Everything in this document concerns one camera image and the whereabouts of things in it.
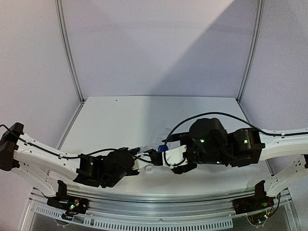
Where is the clear white bottle cap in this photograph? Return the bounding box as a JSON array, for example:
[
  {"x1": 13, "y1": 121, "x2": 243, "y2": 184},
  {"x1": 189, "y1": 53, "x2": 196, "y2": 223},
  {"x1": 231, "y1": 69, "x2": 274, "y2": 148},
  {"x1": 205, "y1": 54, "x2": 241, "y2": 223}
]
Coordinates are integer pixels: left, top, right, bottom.
[{"x1": 144, "y1": 165, "x2": 154, "y2": 173}]

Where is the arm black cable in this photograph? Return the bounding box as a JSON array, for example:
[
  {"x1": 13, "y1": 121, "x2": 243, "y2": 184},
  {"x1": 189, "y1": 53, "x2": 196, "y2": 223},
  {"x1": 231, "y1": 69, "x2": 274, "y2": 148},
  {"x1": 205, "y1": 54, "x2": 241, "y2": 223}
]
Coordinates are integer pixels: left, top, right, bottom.
[
  {"x1": 166, "y1": 111, "x2": 308, "y2": 147},
  {"x1": 0, "y1": 124, "x2": 154, "y2": 162}
]

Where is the left aluminium corner post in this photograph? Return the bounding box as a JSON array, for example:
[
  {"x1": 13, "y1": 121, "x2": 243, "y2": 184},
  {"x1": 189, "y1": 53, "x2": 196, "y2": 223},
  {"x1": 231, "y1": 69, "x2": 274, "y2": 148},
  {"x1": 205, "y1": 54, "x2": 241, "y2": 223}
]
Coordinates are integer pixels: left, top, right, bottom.
[{"x1": 55, "y1": 0, "x2": 86, "y2": 104}]

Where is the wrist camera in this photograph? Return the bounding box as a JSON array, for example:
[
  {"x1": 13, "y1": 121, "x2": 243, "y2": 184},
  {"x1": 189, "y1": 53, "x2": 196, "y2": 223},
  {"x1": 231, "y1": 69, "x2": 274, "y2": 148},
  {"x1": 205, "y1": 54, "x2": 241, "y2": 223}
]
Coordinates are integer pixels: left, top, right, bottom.
[
  {"x1": 139, "y1": 153, "x2": 152, "y2": 169},
  {"x1": 149, "y1": 145, "x2": 188, "y2": 168}
]

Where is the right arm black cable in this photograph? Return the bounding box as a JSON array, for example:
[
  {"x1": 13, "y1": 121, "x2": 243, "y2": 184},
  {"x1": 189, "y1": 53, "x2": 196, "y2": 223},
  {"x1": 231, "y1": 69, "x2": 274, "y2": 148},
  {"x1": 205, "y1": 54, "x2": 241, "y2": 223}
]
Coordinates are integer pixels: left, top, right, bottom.
[{"x1": 166, "y1": 111, "x2": 308, "y2": 147}]

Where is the aluminium corner post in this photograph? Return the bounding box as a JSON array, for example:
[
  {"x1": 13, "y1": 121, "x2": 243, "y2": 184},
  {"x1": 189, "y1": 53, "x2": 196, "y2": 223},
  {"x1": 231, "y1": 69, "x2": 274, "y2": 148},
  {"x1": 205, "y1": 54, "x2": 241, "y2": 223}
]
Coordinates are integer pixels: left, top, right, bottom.
[
  {"x1": 55, "y1": 0, "x2": 86, "y2": 104},
  {"x1": 236, "y1": 0, "x2": 264, "y2": 104}
]

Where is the perforated clear acrylic plate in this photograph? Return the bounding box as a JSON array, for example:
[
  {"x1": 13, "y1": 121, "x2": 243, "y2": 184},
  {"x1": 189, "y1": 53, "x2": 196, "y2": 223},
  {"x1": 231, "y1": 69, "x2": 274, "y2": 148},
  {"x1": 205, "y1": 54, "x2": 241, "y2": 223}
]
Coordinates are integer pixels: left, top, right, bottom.
[{"x1": 20, "y1": 194, "x2": 303, "y2": 231}]

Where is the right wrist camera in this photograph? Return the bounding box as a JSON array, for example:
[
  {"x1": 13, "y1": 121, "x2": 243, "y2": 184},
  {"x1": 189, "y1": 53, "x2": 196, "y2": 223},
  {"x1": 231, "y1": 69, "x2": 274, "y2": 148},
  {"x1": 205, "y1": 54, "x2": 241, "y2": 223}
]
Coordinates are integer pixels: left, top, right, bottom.
[{"x1": 149, "y1": 145, "x2": 188, "y2": 168}]

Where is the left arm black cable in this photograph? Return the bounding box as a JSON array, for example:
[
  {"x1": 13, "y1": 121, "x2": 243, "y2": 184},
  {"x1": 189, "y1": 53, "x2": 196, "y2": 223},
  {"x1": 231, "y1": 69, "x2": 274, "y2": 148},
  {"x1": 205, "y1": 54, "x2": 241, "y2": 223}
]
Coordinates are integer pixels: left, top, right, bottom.
[{"x1": 0, "y1": 124, "x2": 154, "y2": 162}]

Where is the right aluminium corner post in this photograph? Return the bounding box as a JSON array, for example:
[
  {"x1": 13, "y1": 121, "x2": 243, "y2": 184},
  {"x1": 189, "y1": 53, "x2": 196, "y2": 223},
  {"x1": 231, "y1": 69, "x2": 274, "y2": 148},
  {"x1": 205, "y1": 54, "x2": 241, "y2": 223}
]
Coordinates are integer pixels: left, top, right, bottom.
[{"x1": 236, "y1": 0, "x2": 264, "y2": 104}]

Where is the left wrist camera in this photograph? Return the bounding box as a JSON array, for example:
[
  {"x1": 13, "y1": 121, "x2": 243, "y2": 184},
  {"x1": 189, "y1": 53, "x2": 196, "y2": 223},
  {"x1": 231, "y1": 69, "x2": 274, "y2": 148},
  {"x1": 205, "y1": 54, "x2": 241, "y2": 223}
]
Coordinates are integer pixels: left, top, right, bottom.
[{"x1": 139, "y1": 153, "x2": 152, "y2": 169}]

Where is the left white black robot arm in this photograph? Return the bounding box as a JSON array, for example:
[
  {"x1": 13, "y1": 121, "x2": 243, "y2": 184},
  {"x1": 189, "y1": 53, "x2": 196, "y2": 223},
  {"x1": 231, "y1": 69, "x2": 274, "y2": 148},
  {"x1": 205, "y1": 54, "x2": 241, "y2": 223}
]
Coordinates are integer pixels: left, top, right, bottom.
[{"x1": 0, "y1": 123, "x2": 151, "y2": 209}]

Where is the clear ribbed plastic bottle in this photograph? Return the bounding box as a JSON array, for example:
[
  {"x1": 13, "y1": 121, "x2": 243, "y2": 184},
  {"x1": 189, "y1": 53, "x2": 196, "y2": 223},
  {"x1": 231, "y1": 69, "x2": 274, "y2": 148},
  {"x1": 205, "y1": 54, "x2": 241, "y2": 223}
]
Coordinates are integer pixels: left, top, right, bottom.
[{"x1": 155, "y1": 126, "x2": 171, "y2": 145}]

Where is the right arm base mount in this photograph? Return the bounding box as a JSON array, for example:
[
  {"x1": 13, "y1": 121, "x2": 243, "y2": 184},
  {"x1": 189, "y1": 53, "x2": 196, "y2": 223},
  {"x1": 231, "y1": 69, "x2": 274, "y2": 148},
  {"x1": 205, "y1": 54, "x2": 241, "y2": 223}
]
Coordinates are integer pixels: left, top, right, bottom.
[{"x1": 232, "y1": 180, "x2": 281, "y2": 219}]

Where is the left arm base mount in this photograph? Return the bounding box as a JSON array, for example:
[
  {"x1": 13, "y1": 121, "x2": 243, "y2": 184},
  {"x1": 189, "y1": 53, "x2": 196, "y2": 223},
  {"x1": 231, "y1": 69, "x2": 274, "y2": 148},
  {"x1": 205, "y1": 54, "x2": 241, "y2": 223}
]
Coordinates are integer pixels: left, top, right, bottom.
[{"x1": 47, "y1": 180, "x2": 89, "y2": 220}]

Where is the blue Pepsi bottle cap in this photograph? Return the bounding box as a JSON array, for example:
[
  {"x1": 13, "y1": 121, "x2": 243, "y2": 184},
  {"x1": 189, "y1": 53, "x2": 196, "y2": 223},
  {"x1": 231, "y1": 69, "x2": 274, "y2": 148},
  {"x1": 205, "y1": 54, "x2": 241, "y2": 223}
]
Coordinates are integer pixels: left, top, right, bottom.
[{"x1": 158, "y1": 144, "x2": 168, "y2": 152}]

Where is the aluminium front rail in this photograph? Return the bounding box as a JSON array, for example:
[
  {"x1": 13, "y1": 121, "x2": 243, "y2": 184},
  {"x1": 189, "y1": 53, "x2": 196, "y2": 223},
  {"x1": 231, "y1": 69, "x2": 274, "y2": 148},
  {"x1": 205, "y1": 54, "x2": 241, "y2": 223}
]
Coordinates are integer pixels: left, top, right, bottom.
[{"x1": 68, "y1": 189, "x2": 253, "y2": 219}]

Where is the Pepsi bottle blue label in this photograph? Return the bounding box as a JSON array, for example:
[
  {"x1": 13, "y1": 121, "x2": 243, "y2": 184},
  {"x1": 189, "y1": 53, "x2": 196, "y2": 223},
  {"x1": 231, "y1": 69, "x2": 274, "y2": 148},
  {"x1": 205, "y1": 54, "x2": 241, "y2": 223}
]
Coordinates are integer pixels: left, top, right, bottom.
[{"x1": 140, "y1": 143, "x2": 162, "y2": 159}]

